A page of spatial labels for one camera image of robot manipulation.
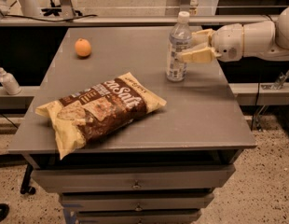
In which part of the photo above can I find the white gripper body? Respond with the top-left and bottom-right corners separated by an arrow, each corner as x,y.
211,23 -> 243,62

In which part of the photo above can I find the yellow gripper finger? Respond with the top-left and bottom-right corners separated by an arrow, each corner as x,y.
177,47 -> 221,63
192,28 -> 215,46

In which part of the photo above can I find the clear plastic water bottle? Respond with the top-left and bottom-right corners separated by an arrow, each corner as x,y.
166,11 -> 192,82

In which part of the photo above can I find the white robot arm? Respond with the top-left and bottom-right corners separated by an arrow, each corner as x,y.
177,7 -> 289,63

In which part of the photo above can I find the white pump dispenser bottle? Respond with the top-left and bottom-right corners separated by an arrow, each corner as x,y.
0,66 -> 21,95

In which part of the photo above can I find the orange fruit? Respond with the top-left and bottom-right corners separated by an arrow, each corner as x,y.
75,38 -> 91,57

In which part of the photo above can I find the grey drawer cabinet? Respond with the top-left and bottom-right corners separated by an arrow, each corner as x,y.
10,27 -> 255,224

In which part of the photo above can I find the yellow brown chip bag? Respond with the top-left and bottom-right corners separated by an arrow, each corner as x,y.
35,73 -> 166,158

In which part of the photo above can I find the black caster leg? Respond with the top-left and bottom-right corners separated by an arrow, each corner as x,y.
21,164 -> 35,195

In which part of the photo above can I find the black cable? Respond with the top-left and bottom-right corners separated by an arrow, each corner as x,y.
4,13 -> 98,23

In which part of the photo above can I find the grey metal frame post left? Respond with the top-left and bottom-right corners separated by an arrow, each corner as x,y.
59,0 -> 76,19

